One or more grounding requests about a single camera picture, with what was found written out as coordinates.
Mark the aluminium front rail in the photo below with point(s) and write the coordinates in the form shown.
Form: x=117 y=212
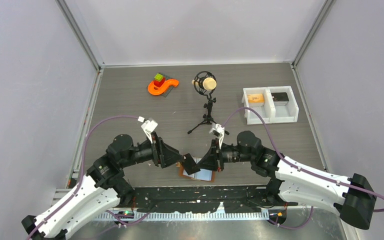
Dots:
x=219 y=215

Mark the orange curved plastic piece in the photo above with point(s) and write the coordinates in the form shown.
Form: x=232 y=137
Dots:
x=157 y=91

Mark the orange card in box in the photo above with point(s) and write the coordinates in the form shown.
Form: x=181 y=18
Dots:
x=256 y=98

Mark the beige microphone in shock mount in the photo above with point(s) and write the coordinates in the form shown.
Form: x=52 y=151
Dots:
x=204 y=83

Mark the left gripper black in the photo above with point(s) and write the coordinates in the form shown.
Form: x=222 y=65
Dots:
x=164 y=154

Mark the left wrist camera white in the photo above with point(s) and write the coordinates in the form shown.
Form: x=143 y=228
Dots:
x=148 y=126

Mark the green toy block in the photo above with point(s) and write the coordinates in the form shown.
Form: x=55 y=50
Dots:
x=159 y=78

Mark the grey toy base plate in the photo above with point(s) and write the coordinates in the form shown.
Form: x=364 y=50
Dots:
x=170 y=89

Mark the white two-compartment box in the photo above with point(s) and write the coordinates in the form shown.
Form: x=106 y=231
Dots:
x=271 y=113

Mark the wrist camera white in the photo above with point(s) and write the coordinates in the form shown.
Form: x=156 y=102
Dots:
x=219 y=132
x=148 y=126

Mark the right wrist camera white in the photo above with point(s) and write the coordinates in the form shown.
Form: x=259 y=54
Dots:
x=219 y=132

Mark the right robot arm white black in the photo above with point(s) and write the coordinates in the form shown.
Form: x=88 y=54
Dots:
x=293 y=182

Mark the red toy block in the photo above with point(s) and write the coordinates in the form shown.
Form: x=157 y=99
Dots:
x=157 y=84

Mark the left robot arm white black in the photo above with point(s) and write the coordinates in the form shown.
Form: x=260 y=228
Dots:
x=102 y=187

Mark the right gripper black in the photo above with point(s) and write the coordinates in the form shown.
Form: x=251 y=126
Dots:
x=214 y=159

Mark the brown card holder wallet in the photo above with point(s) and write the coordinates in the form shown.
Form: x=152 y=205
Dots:
x=181 y=174

